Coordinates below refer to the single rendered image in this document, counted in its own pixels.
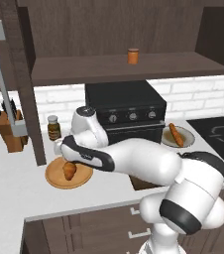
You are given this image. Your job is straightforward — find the dark wood drawer front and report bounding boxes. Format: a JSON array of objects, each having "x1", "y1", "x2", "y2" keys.
[{"x1": 42, "y1": 201, "x2": 153, "y2": 232}]

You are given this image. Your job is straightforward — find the black toaster oven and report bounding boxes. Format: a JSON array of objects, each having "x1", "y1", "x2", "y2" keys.
[{"x1": 84, "y1": 79, "x2": 168, "y2": 146}]

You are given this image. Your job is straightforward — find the long silver drawer handle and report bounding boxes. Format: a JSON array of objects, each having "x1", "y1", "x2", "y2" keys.
[{"x1": 127, "y1": 227, "x2": 153, "y2": 240}]

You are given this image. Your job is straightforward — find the wooden knife block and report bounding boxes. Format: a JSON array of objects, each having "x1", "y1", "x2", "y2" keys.
[{"x1": 0, "y1": 109, "x2": 30, "y2": 154}]

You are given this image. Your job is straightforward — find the brown croissant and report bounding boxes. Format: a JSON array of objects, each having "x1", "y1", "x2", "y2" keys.
[{"x1": 61, "y1": 161, "x2": 78, "y2": 182}]

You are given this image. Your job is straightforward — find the brown sink basin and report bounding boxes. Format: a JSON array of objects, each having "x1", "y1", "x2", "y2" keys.
[{"x1": 129, "y1": 175, "x2": 166, "y2": 191}]

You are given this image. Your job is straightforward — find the toaster oven door handle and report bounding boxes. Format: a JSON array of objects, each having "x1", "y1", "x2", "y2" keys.
[{"x1": 103, "y1": 120, "x2": 167, "y2": 132}]

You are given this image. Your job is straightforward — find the closed dark cabinet door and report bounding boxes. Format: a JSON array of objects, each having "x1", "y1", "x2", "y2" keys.
[{"x1": 194, "y1": 5, "x2": 224, "y2": 82}]

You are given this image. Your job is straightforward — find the dark wood cabinet door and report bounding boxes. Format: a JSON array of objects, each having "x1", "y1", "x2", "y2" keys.
[{"x1": 0, "y1": 0, "x2": 48, "y2": 167}]

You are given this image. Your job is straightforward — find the dark spice jar silver lid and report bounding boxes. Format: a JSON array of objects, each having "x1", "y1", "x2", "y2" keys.
[{"x1": 47, "y1": 114, "x2": 62, "y2": 142}]

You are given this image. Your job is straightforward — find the round wooden cutting board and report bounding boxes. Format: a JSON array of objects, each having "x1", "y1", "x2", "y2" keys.
[{"x1": 45, "y1": 155, "x2": 94, "y2": 191}]

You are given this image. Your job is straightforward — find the small silver drawer handle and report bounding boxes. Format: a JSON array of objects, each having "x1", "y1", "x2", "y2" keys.
[{"x1": 129, "y1": 205, "x2": 142, "y2": 216}]

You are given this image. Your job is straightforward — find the orange jam jar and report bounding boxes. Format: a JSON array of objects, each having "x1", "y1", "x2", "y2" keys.
[{"x1": 127, "y1": 48, "x2": 141, "y2": 65}]

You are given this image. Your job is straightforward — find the black hob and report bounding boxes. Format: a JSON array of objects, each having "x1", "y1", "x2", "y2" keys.
[{"x1": 185, "y1": 114, "x2": 224, "y2": 172}]

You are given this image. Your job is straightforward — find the long brown pastry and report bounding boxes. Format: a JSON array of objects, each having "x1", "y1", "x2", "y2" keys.
[{"x1": 168, "y1": 122, "x2": 185, "y2": 148}]

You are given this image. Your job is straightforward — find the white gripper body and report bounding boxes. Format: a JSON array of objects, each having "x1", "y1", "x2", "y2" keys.
[{"x1": 53, "y1": 138, "x2": 64, "y2": 158}]

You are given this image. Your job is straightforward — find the dark wood wall cabinet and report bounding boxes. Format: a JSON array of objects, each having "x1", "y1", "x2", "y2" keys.
[{"x1": 16, "y1": 0, "x2": 224, "y2": 87}]

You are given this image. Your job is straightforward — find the grey cabinet door handle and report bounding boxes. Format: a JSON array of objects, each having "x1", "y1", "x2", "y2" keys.
[{"x1": 0, "y1": 19, "x2": 30, "y2": 138}]

